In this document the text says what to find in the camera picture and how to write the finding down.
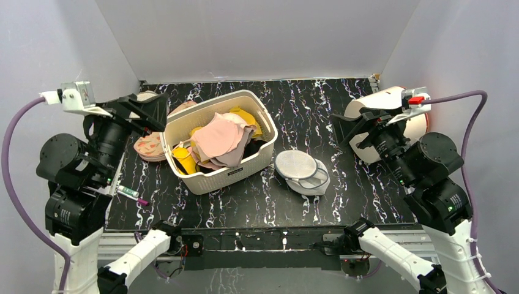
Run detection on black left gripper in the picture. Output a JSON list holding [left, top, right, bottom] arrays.
[[87, 91, 169, 184]]

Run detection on white mesh bag blue zipper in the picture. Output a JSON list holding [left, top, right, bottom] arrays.
[[274, 150, 330, 196]]

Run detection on brown bra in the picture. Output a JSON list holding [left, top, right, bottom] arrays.
[[190, 108, 262, 170]]

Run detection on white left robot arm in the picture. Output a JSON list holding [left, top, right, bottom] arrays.
[[36, 94, 183, 293]]

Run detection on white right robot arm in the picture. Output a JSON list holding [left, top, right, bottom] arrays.
[[257, 97, 499, 293]]

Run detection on round beige mesh laundry bag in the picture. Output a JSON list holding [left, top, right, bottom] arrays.
[[129, 91, 170, 123]]

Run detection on floral peach mesh laundry bag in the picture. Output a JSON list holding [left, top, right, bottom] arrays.
[[133, 101, 197, 162]]

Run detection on cream plastic laundry basket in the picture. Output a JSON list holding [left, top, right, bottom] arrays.
[[160, 90, 278, 195]]

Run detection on yellow bra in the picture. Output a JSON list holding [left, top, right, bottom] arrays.
[[190, 107, 263, 140]]

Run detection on white cylindrical drum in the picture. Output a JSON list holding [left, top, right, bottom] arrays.
[[344, 86, 429, 165]]

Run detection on yellow padded cup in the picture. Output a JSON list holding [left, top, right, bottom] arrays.
[[171, 146, 199, 175]]

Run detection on green white marker pen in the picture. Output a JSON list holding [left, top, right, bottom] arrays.
[[117, 185, 140, 198]]

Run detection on pink garment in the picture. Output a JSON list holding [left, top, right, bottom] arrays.
[[187, 146, 222, 170]]

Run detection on white pen purple cap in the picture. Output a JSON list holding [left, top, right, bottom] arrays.
[[117, 191, 149, 206]]

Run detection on black garment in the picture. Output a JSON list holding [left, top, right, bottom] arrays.
[[243, 139, 267, 159]]

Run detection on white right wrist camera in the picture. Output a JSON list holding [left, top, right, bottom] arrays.
[[386, 87, 431, 126]]

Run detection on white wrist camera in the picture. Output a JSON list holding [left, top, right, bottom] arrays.
[[386, 87, 431, 126], [39, 81, 113, 117]]

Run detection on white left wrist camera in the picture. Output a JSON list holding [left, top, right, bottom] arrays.
[[39, 81, 113, 117]]

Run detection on aluminium rail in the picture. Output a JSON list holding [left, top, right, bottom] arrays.
[[97, 230, 438, 261]]

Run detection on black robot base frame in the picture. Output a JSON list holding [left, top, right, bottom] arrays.
[[157, 225, 372, 275]]

